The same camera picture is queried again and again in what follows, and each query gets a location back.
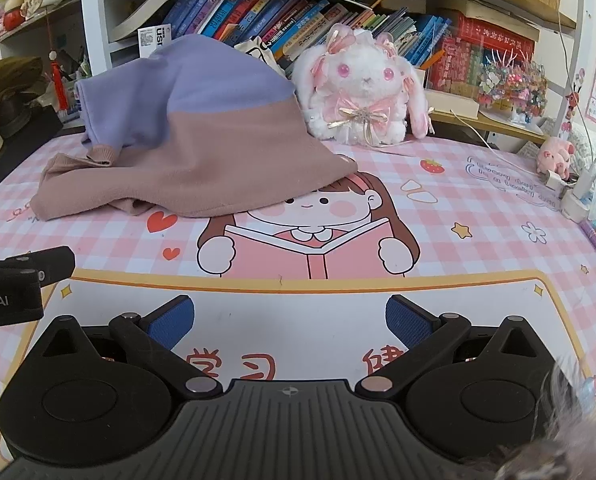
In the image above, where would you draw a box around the row of colourful books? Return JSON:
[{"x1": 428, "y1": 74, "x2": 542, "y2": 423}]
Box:
[{"x1": 160, "y1": 0, "x2": 536, "y2": 111}]

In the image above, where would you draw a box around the olive green cloth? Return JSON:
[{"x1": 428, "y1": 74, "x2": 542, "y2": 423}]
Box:
[{"x1": 0, "y1": 56, "x2": 46, "y2": 141}]

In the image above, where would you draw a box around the white printed box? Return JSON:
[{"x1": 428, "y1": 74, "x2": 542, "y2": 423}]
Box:
[{"x1": 138, "y1": 24, "x2": 174, "y2": 58}]

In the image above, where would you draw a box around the white charger plug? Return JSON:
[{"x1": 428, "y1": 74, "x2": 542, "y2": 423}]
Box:
[{"x1": 543, "y1": 170, "x2": 571, "y2": 191}]

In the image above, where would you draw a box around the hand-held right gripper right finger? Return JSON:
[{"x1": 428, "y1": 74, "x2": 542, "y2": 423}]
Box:
[{"x1": 355, "y1": 296, "x2": 546, "y2": 401}]

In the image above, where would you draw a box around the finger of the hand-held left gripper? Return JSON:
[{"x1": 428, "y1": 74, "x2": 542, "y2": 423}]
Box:
[{"x1": 0, "y1": 246, "x2": 76, "y2": 288}]

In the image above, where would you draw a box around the purple and pink sweater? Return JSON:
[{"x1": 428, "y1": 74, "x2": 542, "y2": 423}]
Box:
[{"x1": 29, "y1": 35, "x2": 360, "y2": 222}]

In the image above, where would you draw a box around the white wooden bookshelf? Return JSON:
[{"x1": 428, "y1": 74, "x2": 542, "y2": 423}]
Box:
[{"x1": 0, "y1": 0, "x2": 586, "y2": 153}]

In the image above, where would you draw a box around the pink plush pig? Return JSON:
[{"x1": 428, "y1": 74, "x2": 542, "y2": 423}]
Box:
[{"x1": 535, "y1": 137, "x2": 576, "y2": 181}]

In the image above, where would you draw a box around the clear box of flower ornaments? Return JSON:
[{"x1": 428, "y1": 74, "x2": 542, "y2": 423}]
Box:
[{"x1": 478, "y1": 55, "x2": 549, "y2": 121}]

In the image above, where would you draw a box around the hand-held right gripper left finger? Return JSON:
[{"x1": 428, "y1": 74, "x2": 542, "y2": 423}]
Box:
[{"x1": 38, "y1": 295, "x2": 224, "y2": 401}]

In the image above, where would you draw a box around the pale fluffy fur trim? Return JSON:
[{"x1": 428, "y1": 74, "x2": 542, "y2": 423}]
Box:
[{"x1": 478, "y1": 355, "x2": 596, "y2": 480}]

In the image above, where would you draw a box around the black low cabinet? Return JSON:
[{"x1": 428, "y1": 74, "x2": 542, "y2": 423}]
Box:
[{"x1": 0, "y1": 105, "x2": 65, "y2": 206}]

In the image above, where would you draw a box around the cream tote bag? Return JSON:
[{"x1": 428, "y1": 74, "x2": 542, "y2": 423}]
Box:
[{"x1": 234, "y1": 35, "x2": 286, "y2": 76}]

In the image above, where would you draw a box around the black hat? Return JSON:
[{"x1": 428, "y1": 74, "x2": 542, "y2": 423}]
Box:
[{"x1": 0, "y1": 95, "x2": 46, "y2": 138}]

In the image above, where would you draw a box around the pink checked cartoon desk mat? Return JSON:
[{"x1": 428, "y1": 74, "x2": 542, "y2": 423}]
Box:
[{"x1": 0, "y1": 130, "x2": 596, "y2": 466}]

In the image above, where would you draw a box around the red tassel ornament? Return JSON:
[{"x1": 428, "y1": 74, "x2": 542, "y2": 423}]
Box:
[{"x1": 45, "y1": 15, "x2": 71, "y2": 111}]

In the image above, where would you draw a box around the white pink plush bunny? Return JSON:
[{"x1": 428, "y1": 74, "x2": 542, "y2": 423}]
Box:
[{"x1": 290, "y1": 22, "x2": 436, "y2": 148}]

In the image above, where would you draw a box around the white paperback book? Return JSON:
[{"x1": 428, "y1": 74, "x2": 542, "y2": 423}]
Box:
[{"x1": 110, "y1": 0, "x2": 199, "y2": 43}]

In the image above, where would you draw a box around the white power strip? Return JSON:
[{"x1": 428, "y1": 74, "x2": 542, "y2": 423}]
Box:
[{"x1": 560, "y1": 172, "x2": 596, "y2": 223}]

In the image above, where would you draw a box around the white charging cable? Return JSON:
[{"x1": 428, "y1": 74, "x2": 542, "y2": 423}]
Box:
[{"x1": 450, "y1": 110, "x2": 549, "y2": 171}]

